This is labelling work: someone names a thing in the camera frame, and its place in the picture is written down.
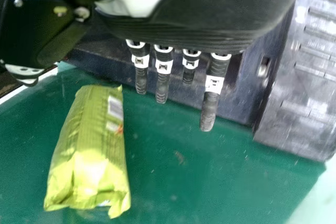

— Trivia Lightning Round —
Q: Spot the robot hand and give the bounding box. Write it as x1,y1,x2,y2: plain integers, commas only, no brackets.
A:
0,0,305,132

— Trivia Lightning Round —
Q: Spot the yellow-green biscuit packet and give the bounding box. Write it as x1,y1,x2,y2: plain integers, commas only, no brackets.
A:
43,84,131,219

